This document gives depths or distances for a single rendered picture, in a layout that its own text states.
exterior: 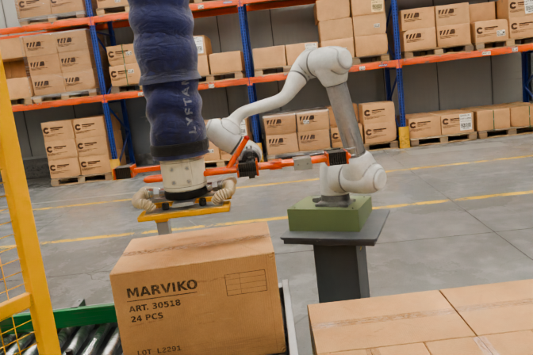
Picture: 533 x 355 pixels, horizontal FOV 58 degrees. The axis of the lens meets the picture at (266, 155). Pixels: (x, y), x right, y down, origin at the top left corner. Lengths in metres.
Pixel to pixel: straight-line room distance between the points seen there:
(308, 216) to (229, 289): 0.87
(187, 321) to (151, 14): 1.11
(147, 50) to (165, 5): 0.17
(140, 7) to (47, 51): 8.08
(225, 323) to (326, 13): 7.64
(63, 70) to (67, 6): 1.14
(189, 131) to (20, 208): 0.61
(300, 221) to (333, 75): 0.80
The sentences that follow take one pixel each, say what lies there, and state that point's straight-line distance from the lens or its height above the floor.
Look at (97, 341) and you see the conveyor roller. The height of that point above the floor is 0.54.
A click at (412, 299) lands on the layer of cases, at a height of 0.54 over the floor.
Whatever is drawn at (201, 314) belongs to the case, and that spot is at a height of 0.75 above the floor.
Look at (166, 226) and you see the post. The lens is 2.49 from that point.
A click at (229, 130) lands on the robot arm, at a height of 1.36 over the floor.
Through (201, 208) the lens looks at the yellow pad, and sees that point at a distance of 1.81.
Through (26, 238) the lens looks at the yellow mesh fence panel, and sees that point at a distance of 1.65.
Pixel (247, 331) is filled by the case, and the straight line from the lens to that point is 1.92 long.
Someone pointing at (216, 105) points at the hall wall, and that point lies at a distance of 10.38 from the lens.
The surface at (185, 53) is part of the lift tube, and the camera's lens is 1.80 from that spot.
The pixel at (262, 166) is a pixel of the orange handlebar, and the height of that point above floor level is 1.24.
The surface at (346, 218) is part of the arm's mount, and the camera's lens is 2.53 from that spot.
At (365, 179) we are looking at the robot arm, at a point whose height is 1.03.
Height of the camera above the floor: 1.58
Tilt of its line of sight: 9 degrees down
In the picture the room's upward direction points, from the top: 7 degrees counter-clockwise
